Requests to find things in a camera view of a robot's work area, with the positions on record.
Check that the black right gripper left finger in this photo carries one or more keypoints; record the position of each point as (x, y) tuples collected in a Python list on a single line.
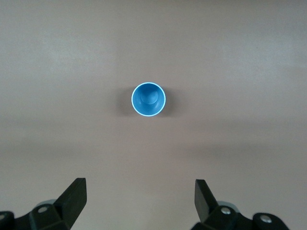
[(72, 198)]

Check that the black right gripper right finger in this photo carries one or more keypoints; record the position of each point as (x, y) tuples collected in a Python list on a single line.
[(206, 203)]

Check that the blue plastic cup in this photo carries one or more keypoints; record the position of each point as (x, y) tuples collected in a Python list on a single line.
[(148, 106)]

